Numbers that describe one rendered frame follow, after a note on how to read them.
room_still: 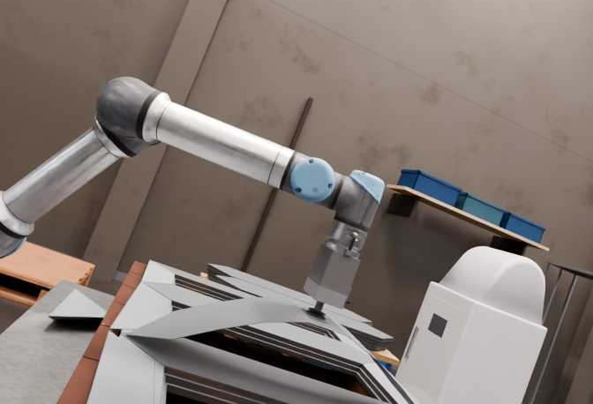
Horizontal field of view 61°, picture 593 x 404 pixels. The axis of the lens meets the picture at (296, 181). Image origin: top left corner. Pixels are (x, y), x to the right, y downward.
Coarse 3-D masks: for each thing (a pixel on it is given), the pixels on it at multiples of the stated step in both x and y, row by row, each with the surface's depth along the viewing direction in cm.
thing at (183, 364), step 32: (192, 288) 164; (160, 352) 93; (192, 352) 100; (224, 352) 107; (288, 352) 137; (320, 352) 140; (160, 384) 80; (192, 384) 88; (224, 384) 90; (256, 384) 96; (288, 384) 103; (320, 384) 111
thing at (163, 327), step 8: (160, 320) 100; (168, 320) 100; (144, 328) 97; (152, 328) 96; (160, 328) 95; (168, 328) 95; (144, 336) 92; (152, 336) 91; (160, 336) 91; (168, 336) 90
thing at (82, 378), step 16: (128, 288) 136; (112, 304) 118; (112, 320) 107; (96, 336) 96; (96, 352) 89; (80, 368) 81; (96, 368) 83; (80, 384) 76; (64, 400) 69; (80, 400) 71
